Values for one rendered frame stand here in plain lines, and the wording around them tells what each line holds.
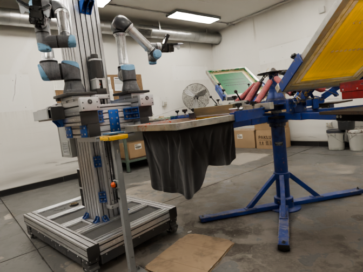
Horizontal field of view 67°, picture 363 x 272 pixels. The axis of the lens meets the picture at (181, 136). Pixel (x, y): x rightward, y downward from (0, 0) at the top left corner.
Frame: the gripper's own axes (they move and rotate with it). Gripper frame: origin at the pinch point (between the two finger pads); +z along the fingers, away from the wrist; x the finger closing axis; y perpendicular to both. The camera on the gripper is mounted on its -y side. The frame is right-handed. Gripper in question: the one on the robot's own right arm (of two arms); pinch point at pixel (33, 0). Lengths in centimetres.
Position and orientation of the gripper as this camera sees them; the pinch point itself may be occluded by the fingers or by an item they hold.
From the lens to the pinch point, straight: 169.2
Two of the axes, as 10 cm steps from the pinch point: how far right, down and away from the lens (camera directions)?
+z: 3.6, 0.5, -9.3
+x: -9.3, 0.0, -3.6
